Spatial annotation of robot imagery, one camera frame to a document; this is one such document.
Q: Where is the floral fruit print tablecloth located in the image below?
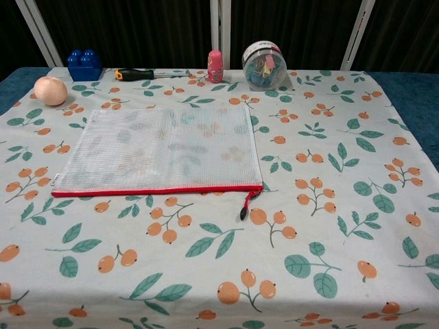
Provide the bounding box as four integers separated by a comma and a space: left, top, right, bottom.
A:
0, 66, 439, 329

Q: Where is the white mesh zipper pouch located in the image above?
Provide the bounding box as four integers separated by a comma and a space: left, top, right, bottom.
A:
51, 108, 264, 222

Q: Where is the blue toy building block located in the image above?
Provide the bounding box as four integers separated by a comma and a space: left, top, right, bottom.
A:
67, 49, 104, 82

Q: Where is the white metal frame post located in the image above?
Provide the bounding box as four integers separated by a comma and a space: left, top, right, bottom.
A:
209, 0, 231, 69
341, 0, 373, 71
15, 0, 69, 68

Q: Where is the clear jar of binder clips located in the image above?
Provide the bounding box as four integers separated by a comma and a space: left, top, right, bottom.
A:
241, 41, 288, 91

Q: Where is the peach coloured ball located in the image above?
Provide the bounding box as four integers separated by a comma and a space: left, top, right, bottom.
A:
34, 76, 68, 106

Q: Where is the black yellow handle screwdriver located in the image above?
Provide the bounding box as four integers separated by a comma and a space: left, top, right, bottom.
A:
115, 68, 189, 82

